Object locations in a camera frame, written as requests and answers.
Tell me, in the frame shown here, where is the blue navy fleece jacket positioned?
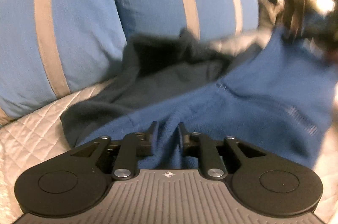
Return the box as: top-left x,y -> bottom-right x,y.
63,31 -> 337,168

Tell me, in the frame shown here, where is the white quilted bed cover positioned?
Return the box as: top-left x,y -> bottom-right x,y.
1,80 -> 111,223

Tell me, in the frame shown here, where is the blue striped pillow left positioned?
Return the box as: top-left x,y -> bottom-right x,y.
1,0 -> 126,125

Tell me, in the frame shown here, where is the black bag with red piping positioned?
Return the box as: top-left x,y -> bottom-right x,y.
258,0 -> 337,63

